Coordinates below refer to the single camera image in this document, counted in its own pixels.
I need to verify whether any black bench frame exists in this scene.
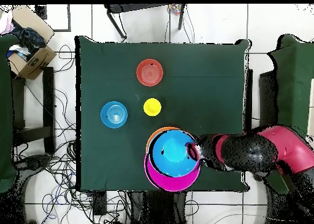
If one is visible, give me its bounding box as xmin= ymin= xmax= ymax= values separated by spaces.
xmin=10 ymin=66 xmax=56 ymax=155

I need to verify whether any black stool frame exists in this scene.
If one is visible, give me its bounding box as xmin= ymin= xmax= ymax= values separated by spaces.
xmin=104 ymin=3 xmax=186 ymax=41

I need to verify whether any dark blue cloth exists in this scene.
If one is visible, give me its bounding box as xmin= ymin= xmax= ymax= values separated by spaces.
xmin=10 ymin=21 xmax=46 ymax=60

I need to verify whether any small teal blue bowl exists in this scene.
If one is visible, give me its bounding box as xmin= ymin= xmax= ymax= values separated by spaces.
xmin=100 ymin=101 xmax=128 ymax=129

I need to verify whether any dark green table cloth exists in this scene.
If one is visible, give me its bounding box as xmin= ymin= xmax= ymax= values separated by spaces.
xmin=74 ymin=35 xmax=251 ymax=192

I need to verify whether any pink cloth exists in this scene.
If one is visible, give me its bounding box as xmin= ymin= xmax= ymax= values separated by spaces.
xmin=0 ymin=11 xmax=14 ymax=36

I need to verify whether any black cable tangle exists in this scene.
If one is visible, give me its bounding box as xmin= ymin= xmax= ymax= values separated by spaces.
xmin=12 ymin=44 xmax=133 ymax=224

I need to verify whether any yellow cup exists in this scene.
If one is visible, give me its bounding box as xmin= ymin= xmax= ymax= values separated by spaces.
xmin=143 ymin=98 xmax=162 ymax=117

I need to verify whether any thin black square frame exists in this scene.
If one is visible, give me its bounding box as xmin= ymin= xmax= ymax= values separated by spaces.
xmin=35 ymin=4 xmax=72 ymax=33

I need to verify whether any green covered table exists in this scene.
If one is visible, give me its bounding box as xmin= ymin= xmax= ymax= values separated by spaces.
xmin=0 ymin=34 xmax=19 ymax=194
xmin=266 ymin=34 xmax=314 ymax=195

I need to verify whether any large orange bowl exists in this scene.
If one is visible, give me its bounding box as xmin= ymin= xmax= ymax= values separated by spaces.
xmin=145 ymin=126 xmax=182 ymax=153

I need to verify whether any small red bowl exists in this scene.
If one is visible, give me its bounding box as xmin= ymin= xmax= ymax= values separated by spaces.
xmin=136 ymin=58 xmax=164 ymax=87

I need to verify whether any large blue bowl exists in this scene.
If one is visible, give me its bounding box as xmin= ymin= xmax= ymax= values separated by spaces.
xmin=148 ymin=129 xmax=201 ymax=178

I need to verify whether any colourful small item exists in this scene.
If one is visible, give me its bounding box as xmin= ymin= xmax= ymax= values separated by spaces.
xmin=169 ymin=3 xmax=182 ymax=16

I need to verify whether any blue cable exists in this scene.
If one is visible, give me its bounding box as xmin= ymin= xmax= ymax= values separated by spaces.
xmin=41 ymin=172 xmax=74 ymax=221

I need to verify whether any black pedestal leg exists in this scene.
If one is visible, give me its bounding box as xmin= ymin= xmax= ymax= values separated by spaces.
xmin=14 ymin=153 xmax=52 ymax=183

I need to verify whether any large pink bowl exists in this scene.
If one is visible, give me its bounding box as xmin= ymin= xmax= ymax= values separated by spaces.
xmin=144 ymin=150 xmax=201 ymax=192

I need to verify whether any black power box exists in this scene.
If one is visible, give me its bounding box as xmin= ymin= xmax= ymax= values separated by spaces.
xmin=92 ymin=190 xmax=107 ymax=216

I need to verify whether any cardboard box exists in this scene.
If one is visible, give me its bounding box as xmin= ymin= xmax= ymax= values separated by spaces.
xmin=8 ymin=4 xmax=58 ymax=80

